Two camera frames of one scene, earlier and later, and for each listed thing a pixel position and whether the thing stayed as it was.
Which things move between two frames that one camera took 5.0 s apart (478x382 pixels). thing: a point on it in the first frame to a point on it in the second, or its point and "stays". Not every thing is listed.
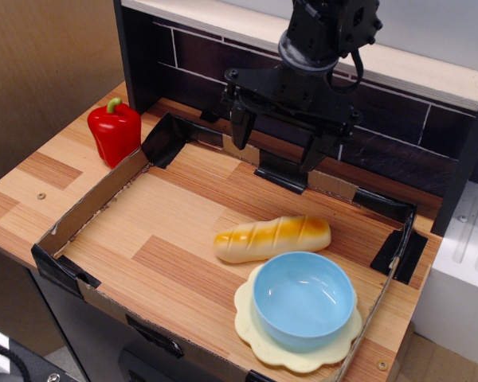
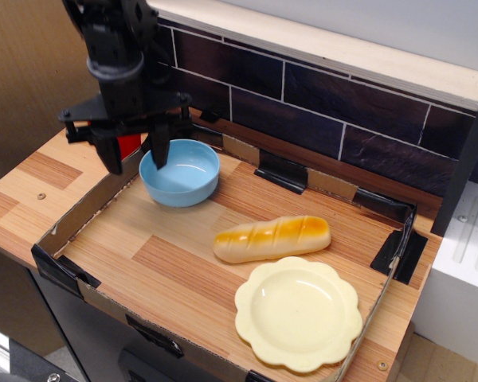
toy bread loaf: (264, 239) stays
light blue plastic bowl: (302, 299) to (188, 176)
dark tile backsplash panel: (405, 136) stays
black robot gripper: (315, 99) to (123, 107)
